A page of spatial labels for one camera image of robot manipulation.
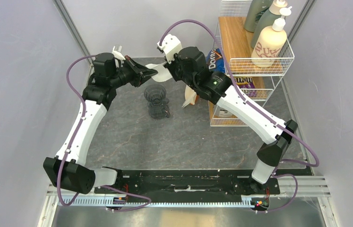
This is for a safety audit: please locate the dark green bottle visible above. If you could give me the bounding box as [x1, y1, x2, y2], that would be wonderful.
[244, 0, 272, 33]

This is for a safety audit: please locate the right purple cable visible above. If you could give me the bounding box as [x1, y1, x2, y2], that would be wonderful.
[159, 19, 320, 214]

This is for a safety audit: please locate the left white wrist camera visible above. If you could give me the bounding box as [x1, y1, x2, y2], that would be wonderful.
[112, 45, 125, 61]

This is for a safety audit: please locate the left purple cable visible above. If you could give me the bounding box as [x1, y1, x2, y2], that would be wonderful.
[56, 55, 152, 213]

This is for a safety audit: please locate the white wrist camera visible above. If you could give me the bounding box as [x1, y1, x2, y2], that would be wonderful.
[112, 45, 125, 61]
[157, 34, 183, 63]

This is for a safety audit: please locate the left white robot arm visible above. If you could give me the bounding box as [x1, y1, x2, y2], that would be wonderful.
[43, 52, 158, 194]

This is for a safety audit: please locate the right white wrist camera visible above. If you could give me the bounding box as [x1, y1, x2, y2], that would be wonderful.
[157, 34, 183, 63]

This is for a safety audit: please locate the dark transparent coffee dripper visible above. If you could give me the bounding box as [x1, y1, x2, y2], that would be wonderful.
[144, 85, 169, 107]

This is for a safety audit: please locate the white paper coffee filter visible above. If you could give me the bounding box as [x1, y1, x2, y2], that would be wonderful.
[145, 63, 172, 82]

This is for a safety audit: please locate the white wire shelf rack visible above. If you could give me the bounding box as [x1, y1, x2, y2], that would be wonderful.
[209, 0, 295, 128]

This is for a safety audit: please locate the yellow M&M's candy bag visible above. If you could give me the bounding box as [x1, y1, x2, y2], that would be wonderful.
[234, 77, 257, 97]

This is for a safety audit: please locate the blue Doritos chip bag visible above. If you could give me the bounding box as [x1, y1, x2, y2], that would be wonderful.
[206, 48, 225, 73]

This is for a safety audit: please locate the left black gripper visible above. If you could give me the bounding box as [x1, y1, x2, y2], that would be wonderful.
[110, 56, 158, 89]

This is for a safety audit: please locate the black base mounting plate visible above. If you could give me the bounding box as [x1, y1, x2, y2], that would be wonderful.
[94, 169, 313, 204]

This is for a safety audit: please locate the aluminium frame rail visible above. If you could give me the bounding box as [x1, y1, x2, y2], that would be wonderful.
[37, 175, 340, 227]

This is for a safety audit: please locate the cream pump bottle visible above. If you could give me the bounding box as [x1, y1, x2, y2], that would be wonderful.
[251, 16, 287, 68]

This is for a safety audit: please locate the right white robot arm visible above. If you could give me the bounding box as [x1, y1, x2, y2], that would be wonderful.
[159, 47, 297, 193]

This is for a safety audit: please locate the stack of paper filters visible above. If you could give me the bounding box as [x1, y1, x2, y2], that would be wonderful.
[182, 85, 199, 108]

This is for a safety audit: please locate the green pump bottle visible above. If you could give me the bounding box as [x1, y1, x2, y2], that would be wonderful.
[250, 0, 291, 49]

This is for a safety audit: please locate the clear glass carafe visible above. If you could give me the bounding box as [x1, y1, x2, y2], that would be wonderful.
[147, 103, 171, 119]

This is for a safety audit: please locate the purple cable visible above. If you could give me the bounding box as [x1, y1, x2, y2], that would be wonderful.
[159, 19, 320, 214]
[56, 55, 152, 213]

